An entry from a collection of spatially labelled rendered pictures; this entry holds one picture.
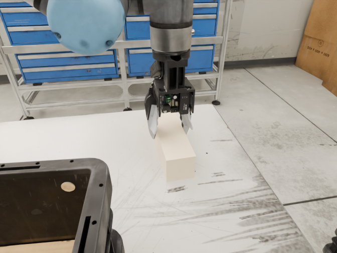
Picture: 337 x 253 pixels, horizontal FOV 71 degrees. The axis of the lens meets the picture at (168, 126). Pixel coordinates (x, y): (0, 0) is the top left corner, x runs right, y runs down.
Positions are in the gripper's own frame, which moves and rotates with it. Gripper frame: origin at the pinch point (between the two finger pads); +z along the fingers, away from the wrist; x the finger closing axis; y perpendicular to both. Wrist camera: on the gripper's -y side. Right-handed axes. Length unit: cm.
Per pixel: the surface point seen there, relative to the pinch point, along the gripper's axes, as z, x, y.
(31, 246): -8.6, -21.2, 29.4
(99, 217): -18.6, -12.5, 34.9
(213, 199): 4.4, 4.9, 18.1
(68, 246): -8.6, -17.3, 30.3
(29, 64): 27, -75, -144
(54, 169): -18.6, -16.3, 29.4
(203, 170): 4.4, 5.6, 10.5
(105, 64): 30, -20, -141
